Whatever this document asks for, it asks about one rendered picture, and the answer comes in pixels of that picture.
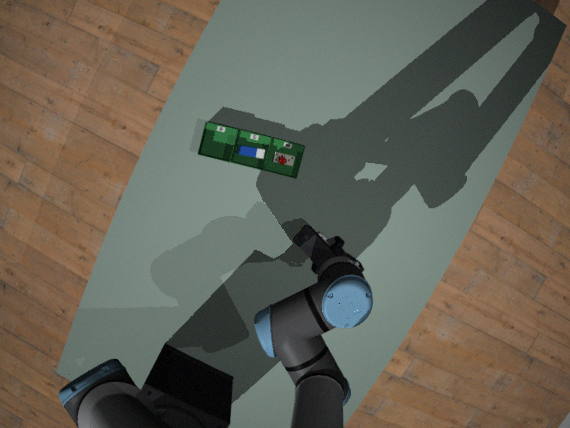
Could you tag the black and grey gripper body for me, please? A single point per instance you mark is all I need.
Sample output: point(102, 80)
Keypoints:
point(340, 252)

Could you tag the green rack of three bins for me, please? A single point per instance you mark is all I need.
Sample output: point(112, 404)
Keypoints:
point(221, 146)

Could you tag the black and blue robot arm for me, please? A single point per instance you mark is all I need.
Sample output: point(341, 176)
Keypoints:
point(290, 329)

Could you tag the white domino with black pips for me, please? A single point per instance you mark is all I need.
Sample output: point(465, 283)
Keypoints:
point(290, 158)

